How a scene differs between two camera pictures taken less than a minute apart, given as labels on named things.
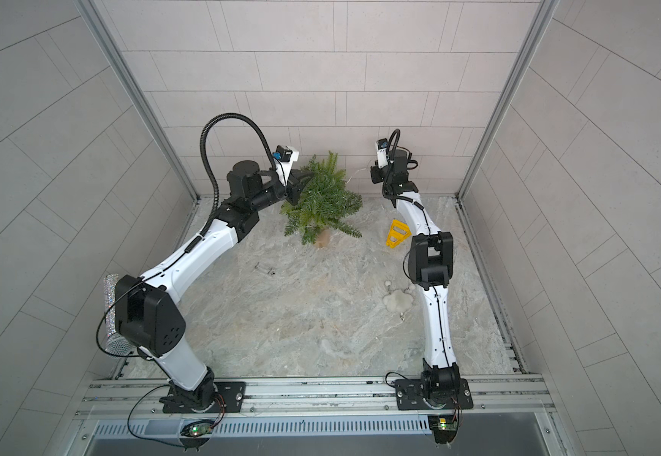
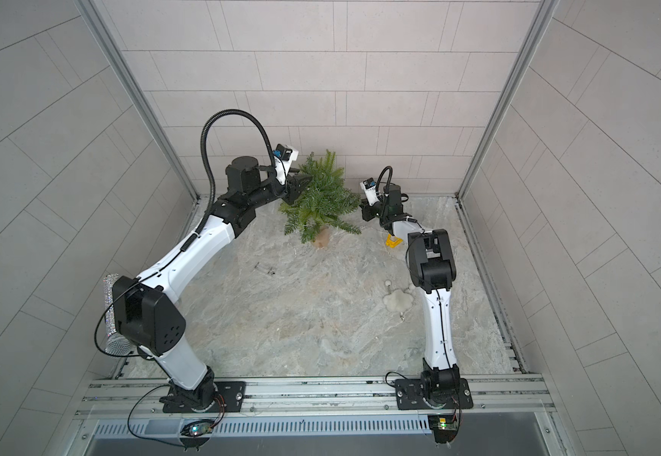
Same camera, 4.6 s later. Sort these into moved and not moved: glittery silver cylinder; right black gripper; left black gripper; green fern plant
Moved: right black gripper
Not moved: left black gripper; green fern plant; glittery silver cylinder
